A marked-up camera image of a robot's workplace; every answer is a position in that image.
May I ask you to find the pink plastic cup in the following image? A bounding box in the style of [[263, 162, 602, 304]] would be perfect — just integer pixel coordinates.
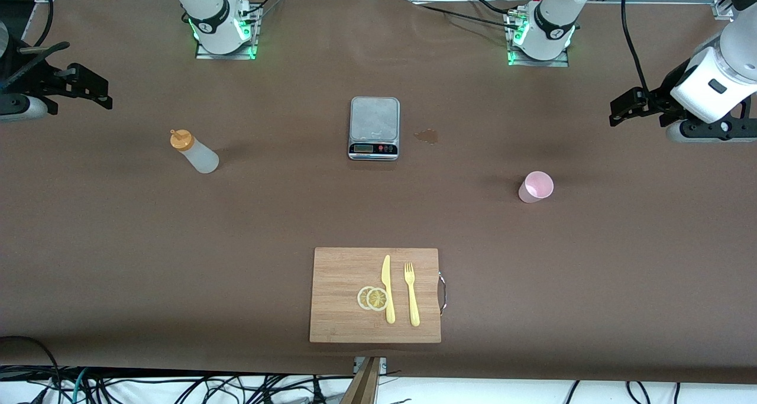
[[518, 171, 555, 204]]

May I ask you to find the white sauce bottle orange cap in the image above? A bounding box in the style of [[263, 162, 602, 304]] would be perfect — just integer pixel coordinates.
[[170, 129, 220, 174]]

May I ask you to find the brown table cover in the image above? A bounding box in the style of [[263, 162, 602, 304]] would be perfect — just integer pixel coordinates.
[[0, 0, 757, 384]]

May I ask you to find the silver digital kitchen scale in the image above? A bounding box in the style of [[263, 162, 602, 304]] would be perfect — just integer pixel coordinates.
[[347, 96, 401, 161]]

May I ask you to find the yellow plastic fork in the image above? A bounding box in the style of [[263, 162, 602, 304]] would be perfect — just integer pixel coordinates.
[[404, 262, 421, 327]]

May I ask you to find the yellow plastic knife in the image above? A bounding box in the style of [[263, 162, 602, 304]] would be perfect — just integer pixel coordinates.
[[381, 254, 396, 325]]

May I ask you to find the bamboo cutting board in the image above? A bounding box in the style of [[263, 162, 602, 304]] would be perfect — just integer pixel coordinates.
[[309, 247, 448, 344]]

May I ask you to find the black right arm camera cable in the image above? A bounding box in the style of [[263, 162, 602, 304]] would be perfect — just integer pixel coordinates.
[[33, 0, 55, 47]]

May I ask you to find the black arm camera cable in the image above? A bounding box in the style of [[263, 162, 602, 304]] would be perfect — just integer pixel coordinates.
[[620, 0, 651, 92], [33, 0, 55, 47]]

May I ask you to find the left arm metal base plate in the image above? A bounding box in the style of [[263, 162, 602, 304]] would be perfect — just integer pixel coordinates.
[[507, 11, 570, 68]]

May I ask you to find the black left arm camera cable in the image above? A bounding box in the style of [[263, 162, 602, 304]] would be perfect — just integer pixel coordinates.
[[620, 0, 651, 92]]

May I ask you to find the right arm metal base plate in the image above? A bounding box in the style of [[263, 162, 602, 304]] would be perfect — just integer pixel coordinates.
[[195, 5, 260, 60]]

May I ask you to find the black base power cable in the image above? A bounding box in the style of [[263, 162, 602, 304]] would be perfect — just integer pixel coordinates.
[[414, 2, 521, 32]]

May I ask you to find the small metal bracket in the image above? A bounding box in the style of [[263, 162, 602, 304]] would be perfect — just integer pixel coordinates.
[[354, 357, 387, 376]]

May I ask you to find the wooden post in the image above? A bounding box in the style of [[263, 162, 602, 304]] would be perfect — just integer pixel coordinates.
[[340, 357, 382, 404]]

